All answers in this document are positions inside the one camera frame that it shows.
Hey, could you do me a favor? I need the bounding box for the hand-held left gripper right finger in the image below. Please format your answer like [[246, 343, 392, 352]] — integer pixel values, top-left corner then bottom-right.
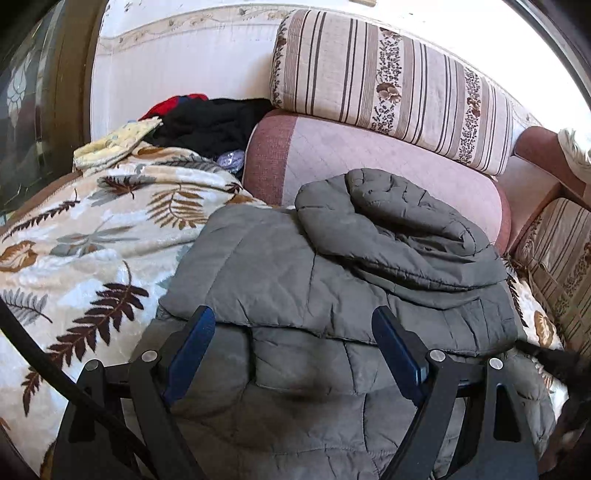
[[372, 305, 539, 480]]

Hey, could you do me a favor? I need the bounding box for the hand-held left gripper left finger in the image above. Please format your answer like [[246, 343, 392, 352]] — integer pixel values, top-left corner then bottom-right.
[[51, 305, 217, 480]]

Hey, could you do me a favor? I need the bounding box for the grey puffer jacket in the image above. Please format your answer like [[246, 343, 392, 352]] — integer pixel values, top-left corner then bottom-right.
[[122, 168, 557, 480]]

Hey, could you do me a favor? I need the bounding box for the leaf print fleece blanket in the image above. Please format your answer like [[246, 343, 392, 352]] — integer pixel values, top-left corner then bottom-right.
[[0, 141, 571, 476]]

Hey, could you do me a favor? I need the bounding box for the striped sofa back cushion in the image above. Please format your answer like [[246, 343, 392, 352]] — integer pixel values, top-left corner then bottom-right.
[[510, 196, 591, 361]]

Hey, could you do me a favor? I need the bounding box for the purple patterned cloth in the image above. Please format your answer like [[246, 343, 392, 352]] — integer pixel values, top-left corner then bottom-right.
[[216, 150, 245, 174]]

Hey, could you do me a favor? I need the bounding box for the pink bolster cushion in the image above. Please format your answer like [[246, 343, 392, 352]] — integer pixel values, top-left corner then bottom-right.
[[242, 109, 512, 254]]

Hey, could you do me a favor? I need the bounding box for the brown sofa armrest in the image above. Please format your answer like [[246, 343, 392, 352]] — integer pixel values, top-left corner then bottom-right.
[[498, 126, 591, 254]]

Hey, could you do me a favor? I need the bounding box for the brown mattress edge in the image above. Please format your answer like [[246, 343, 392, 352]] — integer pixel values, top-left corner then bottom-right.
[[0, 168, 84, 232]]

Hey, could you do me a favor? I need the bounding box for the yellow floral cloth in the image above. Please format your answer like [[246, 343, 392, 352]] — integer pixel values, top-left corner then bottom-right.
[[73, 116, 163, 171]]

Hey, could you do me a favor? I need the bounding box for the black garment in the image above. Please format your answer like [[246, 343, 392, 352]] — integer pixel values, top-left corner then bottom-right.
[[150, 98, 275, 174]]

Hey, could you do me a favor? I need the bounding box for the red garment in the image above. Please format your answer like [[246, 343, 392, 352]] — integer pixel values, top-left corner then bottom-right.
[[139, 93, 208, 121]]

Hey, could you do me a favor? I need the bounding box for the wooden door with leaded glass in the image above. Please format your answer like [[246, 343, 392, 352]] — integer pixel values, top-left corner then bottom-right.
[[0, 0, 109, 217]]

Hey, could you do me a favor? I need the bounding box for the white cloth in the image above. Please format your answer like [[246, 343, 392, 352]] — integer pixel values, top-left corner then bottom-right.
[[558, 128, 591, 178]]

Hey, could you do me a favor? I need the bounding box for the striped floral cushion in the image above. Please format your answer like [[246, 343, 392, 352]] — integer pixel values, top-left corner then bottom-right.
[[270, 8, 514, 177]]

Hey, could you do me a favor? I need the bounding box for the black cable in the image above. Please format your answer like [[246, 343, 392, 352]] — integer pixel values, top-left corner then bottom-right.
[[0, 298, 153, 467]]

